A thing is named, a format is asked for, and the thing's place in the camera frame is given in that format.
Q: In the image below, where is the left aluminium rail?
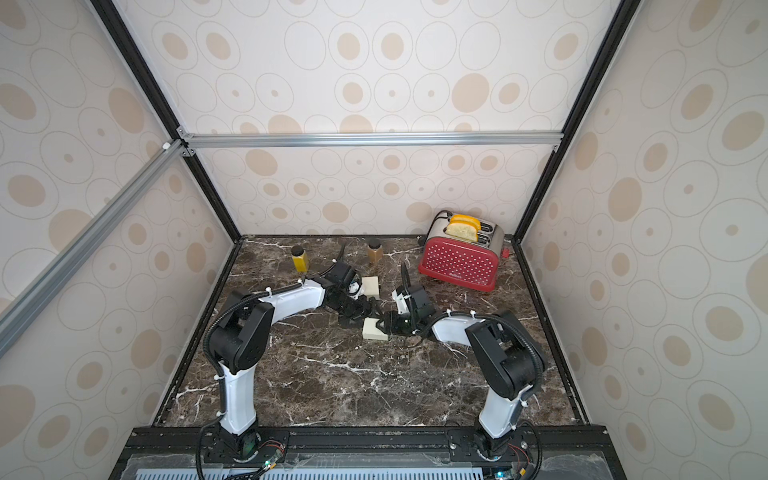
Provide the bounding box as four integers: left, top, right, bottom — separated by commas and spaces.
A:
1, 139, 184, 354

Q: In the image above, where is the yellow toast slice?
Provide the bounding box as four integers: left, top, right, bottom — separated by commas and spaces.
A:
450, 214, 482, 230

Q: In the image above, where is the cream drawer jewelry box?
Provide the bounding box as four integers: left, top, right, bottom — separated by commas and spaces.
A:
362, 276, 380, 299

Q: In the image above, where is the red polka dot toaster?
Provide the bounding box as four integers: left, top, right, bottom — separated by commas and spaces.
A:
418, 210, 509, 292

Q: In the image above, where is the aluminium rail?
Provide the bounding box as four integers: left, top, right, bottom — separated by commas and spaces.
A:
1, 139, 184, 354
184, 131, 563, 149

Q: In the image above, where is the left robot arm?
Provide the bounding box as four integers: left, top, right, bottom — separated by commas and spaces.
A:
203, 251, 380, 461

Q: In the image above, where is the back aluminium rail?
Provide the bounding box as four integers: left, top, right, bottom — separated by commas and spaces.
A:
184, 131, 563, 149

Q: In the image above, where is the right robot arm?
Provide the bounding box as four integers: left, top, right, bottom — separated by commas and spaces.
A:
377, 265, 546, 459

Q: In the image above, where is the pale toast slice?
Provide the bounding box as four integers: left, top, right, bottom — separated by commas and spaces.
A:
444, 222, 478, 242

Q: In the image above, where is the cream square box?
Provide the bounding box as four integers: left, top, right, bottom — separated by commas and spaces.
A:
362, 318, 390, 341

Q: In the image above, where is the brown spice jar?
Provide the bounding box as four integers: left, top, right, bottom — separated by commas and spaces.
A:
367, 238, 383, 265

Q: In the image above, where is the yellow spice jar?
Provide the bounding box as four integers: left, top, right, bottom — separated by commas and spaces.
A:
291, 245, 309, 274

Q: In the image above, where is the black toaster cable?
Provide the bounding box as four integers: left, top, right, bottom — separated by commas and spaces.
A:
419, 209, 455, 247

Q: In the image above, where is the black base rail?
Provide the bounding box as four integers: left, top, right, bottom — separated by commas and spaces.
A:
110, 426, 626, 479

